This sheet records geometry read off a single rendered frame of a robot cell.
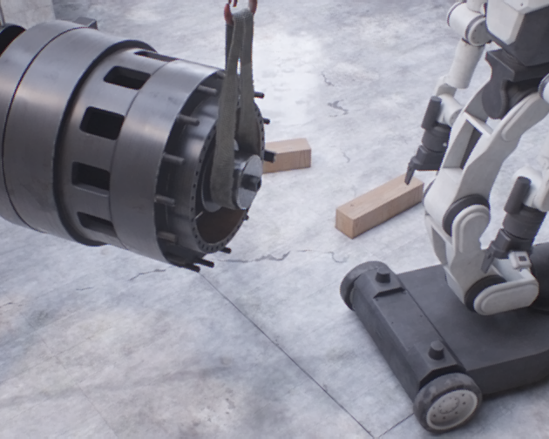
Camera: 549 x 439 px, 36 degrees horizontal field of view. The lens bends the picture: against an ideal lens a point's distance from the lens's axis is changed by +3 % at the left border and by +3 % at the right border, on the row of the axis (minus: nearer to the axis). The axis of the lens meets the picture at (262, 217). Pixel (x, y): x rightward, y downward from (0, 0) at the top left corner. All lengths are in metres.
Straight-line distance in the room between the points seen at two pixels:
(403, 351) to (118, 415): 0.89
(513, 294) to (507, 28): 0.87
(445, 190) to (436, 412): 0.66
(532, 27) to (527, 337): 1.02
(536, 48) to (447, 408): 1.07
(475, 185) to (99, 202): 1.03
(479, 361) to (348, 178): 1.26
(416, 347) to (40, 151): 1.24
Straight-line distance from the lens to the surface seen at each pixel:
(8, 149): 2.07
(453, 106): 2.47
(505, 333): 2.71
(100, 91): 2.00
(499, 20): 2.18
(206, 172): 2.00
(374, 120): 4.01
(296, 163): 3.61
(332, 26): 4.94
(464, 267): 2.54
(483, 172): 2.34
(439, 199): 2.38
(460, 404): 2.59
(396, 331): 2.61
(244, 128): 2.03
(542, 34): 2.12
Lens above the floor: 2.02
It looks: 37 degrees down
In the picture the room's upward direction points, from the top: straight up
